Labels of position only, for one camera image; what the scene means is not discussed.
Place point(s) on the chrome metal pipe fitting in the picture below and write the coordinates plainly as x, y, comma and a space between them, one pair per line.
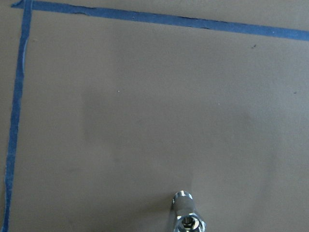
186, 216

